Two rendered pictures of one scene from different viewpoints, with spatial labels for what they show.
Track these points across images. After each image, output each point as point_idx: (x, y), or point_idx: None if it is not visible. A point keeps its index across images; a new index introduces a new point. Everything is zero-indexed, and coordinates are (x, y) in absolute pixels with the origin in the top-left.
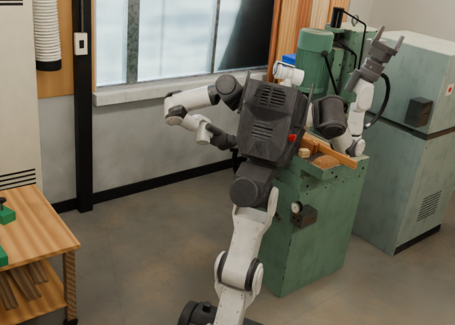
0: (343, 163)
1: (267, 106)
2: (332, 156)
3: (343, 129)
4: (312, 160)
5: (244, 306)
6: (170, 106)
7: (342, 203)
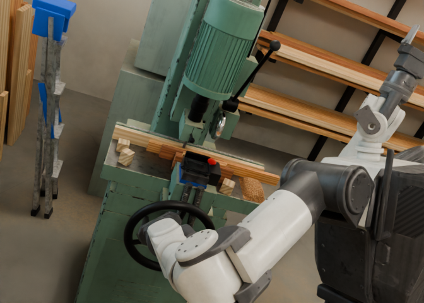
0: (260, 181)
1: None
2: (255, 179)
3: None
4: (241, 194)
5: None
6: (230, 280)
7: None
